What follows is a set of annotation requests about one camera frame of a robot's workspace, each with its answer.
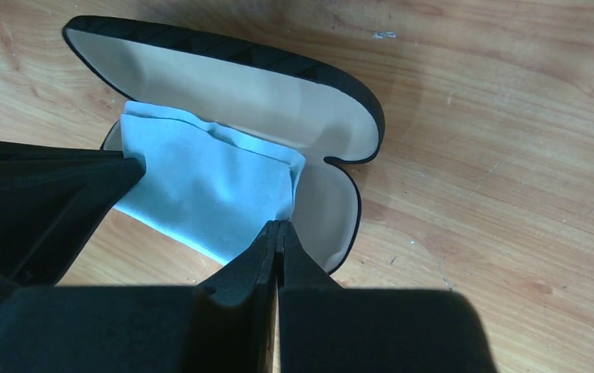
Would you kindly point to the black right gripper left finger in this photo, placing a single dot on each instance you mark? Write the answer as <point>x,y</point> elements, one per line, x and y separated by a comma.
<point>223,324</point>

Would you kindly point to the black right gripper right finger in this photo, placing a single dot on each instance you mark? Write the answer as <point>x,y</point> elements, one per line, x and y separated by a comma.
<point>325,327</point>

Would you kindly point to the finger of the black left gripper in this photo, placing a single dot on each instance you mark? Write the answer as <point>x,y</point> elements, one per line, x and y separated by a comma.
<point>51,202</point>

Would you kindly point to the light blue cleaning cloth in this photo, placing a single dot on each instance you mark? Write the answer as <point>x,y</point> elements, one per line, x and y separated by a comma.
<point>205,185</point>

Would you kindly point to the black glasses case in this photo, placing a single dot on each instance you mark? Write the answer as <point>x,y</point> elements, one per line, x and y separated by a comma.
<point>324,113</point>

